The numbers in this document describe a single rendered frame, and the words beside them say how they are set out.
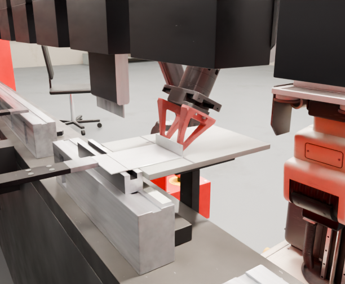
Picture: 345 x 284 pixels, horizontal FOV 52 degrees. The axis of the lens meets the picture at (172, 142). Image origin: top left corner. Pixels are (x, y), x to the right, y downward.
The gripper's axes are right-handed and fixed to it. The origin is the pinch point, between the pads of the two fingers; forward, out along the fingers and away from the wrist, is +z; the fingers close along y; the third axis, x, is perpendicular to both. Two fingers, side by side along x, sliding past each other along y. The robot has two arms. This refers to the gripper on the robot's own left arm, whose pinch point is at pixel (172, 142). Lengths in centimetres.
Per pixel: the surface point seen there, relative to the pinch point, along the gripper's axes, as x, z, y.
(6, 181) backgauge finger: -23.9, 13.4, 0.2
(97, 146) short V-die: -8.7, 6.2, -9.1
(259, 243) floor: 143, 40, -73
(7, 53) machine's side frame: 6, -6, -216
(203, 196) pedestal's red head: 35.7, 12.3, -23.3
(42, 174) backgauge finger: -19.6, 11.3, 0.3
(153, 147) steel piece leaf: -1.8, 2.3, -2.3
